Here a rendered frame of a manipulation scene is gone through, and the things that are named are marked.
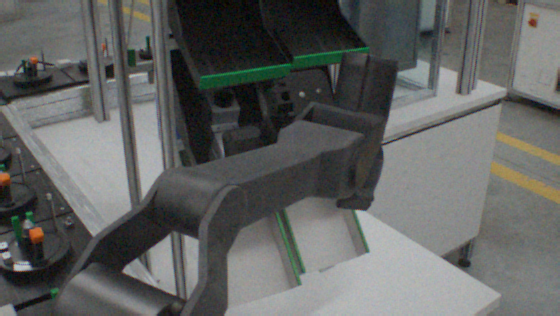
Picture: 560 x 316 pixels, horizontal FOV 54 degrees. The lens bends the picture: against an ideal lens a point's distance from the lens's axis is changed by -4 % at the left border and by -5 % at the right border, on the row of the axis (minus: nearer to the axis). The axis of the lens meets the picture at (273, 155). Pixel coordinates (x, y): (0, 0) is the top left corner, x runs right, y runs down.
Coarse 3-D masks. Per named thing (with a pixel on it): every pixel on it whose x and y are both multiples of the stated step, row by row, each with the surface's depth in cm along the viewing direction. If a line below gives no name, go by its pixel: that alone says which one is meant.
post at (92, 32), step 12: (84, 0) 173; (96, 0) 175; (84, 12) 175; (96, 12) 177; (84, 24) 178; (96, 24) 178; (84, 36) 180; (96, 36) 179; (96, 48) 182; (96, 60) 183; (96, 72) 184; (96, 84) 185; (96, 96) 187; (96, 108) 189; (108, 108) 191; (96, 120) 192; (108, 120) 193
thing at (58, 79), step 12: (24, 60) 198; (36, 60) 188; (0, 72) 201; (24, 72) 199; (36, 72) 192; (48, 72) 200; (60, 72) 206; (0, 84) 195; (12, 84) 195; (24, 84) 192; (36, 84) 193; (48, 84) 194; (60, 84) 194; (72, 84) 196; (12, 96) 184; (24, 96) 187
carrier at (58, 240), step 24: (72, 216) 118; (0, 240) 110; (24, 240) 102; (48, 240) 107; (72, 240) 110; (0, 264) 99; (24, 264) 100; (48, 264) 100; (72, 264) 103; (0, 288) 96; (24, 288) 97; (48, 288) 97
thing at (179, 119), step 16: (176, 64) 99; (176, 80) 97; (176, 96) 87; (240, 96) 97; (256, 96) 91; (176, 112) 88; (192, 112) 93; (240, 112) 95; (256, 112) 93; (192, 128) 90; (192, 144) 88; (208, 144) 89; (272, 144) 89; (192, 160) 85; (208, 160) 87
